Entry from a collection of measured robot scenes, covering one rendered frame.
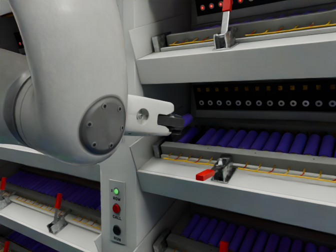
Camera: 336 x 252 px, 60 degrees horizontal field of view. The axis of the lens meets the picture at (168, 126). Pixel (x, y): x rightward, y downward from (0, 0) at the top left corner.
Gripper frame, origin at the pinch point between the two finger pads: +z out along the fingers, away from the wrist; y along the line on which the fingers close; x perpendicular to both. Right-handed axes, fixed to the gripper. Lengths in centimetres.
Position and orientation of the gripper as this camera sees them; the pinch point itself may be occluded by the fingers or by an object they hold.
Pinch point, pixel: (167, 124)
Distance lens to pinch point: 48.5
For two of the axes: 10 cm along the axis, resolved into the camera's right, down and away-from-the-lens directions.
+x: -0.9, 10.0, -0.4
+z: 5.5, 0.9, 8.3
